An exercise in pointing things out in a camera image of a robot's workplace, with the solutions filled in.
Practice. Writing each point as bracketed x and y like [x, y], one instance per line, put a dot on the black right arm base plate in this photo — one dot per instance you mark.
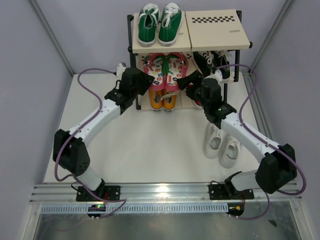
[226, 191]

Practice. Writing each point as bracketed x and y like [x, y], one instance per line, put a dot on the black canvas sneaker right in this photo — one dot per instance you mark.
[222, 61]

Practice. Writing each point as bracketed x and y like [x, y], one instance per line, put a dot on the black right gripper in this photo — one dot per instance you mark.
[195, 78]

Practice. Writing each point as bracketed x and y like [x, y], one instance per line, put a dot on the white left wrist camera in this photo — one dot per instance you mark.
[121, 67]

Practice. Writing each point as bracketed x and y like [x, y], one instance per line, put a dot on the slotted grey cable duct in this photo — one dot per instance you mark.
[136, 208]

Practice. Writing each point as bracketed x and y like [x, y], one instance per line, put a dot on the black canvas sneaker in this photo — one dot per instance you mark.
[204, 62]
[222, 61]

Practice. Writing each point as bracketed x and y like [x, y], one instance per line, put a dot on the white leather sneaker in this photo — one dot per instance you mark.
[212, 141]
[230, 153]

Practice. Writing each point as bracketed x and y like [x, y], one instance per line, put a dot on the pink green sandal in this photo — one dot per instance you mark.
[176, 67]
[154, 66]

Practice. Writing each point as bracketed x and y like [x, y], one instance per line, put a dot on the green canvas sneaker right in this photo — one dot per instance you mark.
[170, 23]

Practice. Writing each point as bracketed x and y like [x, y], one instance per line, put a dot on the black canvas sneaker left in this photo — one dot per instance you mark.
[204, 62]

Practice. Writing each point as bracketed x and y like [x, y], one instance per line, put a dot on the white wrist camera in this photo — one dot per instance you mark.
[218, 76]
[121, 67]

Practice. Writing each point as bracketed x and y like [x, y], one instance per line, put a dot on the orange canvas sneaker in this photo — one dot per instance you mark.
[169, 99]
[155, 98]

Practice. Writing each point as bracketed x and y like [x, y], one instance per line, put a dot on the green canvas sneaker left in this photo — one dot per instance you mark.
[148, 18]

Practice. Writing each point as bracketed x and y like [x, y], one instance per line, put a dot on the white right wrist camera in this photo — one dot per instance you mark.
[218, 76]

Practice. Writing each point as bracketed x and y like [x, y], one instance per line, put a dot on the cream black shoe shelf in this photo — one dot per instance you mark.
[206, 30]

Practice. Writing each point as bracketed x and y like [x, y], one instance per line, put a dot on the green canvas sneaker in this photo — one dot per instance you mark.
[170, 23]
[148, 18]

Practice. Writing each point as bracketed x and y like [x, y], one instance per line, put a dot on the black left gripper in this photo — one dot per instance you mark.
[147, 81]

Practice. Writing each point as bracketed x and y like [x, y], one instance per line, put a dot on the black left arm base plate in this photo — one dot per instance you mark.
[106, 192]

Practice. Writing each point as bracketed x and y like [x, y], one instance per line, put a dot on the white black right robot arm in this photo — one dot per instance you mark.
[276, 162]

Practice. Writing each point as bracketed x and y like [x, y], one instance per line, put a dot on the aluminium mounting rail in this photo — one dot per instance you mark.
[188, 192]

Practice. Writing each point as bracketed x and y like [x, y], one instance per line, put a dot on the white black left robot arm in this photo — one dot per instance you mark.
[70, 147]

